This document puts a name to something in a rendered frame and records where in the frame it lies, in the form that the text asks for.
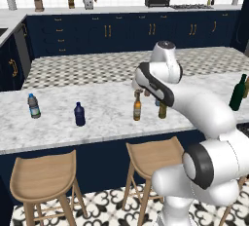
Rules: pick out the dark blue base cupboards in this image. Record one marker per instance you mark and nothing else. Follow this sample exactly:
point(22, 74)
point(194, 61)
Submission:
point(129, 33)

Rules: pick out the dark blue plastic bottle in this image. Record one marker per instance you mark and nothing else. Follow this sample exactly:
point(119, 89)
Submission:
point(79, 116)

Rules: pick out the grey dishwasher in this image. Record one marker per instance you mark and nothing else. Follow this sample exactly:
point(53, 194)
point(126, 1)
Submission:
point(22, 51)

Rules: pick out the green glass bottle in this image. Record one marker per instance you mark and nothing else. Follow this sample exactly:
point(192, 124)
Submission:
point(237, 95)

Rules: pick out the olive brown glass bottle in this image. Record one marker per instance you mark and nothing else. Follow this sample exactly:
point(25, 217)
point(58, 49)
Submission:
point(162, 111)

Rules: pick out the wooden bar stool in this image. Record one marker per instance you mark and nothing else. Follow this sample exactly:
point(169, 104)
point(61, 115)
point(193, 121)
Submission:
point(231, 210)
point(152, 155)
point(42, 178)

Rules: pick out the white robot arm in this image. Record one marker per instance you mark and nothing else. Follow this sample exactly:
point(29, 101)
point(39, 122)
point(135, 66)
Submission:
point(207, 113)

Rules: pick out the dark sink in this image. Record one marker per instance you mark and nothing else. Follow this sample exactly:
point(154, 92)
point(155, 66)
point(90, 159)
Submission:
point(2, 31)

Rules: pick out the white paper towel roll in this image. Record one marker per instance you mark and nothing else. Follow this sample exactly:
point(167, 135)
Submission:
point(11, 1)

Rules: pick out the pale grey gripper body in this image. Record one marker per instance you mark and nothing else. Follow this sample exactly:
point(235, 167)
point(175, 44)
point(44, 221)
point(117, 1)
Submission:
point(136, 82)

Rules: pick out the dark blue island cabinet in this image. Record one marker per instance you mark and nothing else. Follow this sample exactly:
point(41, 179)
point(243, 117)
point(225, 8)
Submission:
point(103, 161)

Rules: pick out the dark knife block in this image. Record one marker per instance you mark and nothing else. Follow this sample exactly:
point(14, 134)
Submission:
point(71, 2)

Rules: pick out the black hob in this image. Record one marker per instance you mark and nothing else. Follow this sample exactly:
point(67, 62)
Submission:
point(191, 7)

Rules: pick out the clear plastic bottle blue cap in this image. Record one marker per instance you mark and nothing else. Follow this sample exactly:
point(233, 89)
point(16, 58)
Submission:
point(33, 108)

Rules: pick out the dark blue side cupboard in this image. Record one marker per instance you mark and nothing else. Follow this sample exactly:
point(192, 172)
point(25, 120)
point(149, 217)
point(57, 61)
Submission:
point(9, 67)

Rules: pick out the amber glass bottle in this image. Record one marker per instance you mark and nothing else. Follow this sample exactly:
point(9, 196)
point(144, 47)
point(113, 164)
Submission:
point(137, 109)

